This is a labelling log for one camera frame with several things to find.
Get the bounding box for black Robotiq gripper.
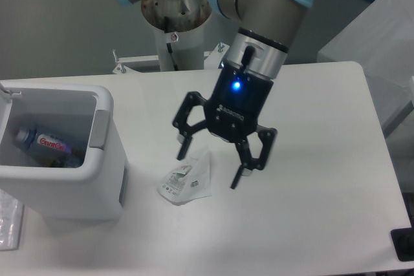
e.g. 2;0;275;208
172;63;278;189

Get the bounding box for white plastic wrapper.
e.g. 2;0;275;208
157;147;212;206

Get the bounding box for clear crushed plastic bottle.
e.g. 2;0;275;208
14;125;86;159

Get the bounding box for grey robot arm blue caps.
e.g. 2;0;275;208
117;0;314;187

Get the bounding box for white trash can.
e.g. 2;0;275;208
1;81;127;220

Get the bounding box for trash inside bin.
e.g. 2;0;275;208
50;156;81;168

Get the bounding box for white side table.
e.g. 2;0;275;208
317;0;413;136

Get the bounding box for black device at table edge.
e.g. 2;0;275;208
391;228;413;262

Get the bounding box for clear plastic sheet packet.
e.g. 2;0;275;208
1;190;24;251

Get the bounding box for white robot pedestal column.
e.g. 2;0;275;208
141;0;212;71

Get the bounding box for white pedestal base frame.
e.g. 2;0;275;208
111;41;231;75

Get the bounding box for black cable on pedestal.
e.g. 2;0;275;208
162;16;179;71

